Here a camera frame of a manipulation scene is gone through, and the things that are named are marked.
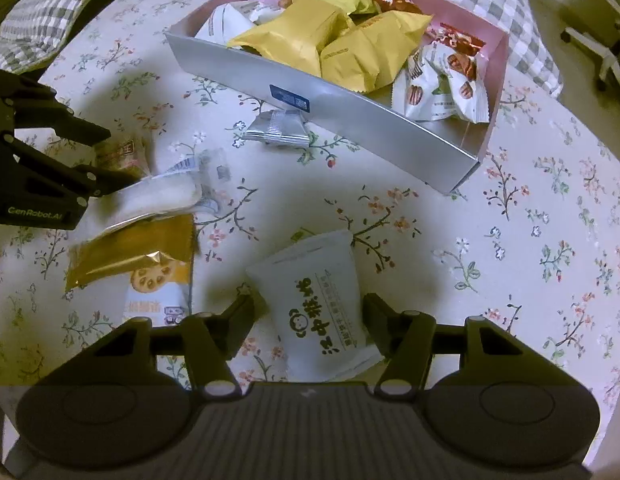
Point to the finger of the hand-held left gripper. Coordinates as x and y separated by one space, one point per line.
74 127
89 180

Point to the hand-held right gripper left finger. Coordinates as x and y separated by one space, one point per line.
242 315

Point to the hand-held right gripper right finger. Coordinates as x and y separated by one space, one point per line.
377 315

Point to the beige cracker snack packet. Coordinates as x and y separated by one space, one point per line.
122 157

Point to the white snack packet green print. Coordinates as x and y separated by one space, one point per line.
315 310

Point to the clear white snack packet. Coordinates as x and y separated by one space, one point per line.
154 197

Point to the gold cookie snack packet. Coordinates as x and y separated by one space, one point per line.
129 255

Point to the silver snack packet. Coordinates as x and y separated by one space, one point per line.
277 127

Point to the silver box with pink inside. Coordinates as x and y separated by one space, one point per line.
340 110

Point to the white nut print snack packet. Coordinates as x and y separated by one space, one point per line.
467 85

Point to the red brown snack packet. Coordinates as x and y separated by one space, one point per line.
397 2

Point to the grey checked blanket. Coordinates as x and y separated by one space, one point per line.
39 20

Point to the plain white snack packet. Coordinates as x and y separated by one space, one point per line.
222 25

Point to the floral tablecloth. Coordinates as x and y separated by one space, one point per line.
540 210

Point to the grey checked pillow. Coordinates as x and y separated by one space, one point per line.
520 35

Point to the white office chair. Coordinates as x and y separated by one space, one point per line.
605 20

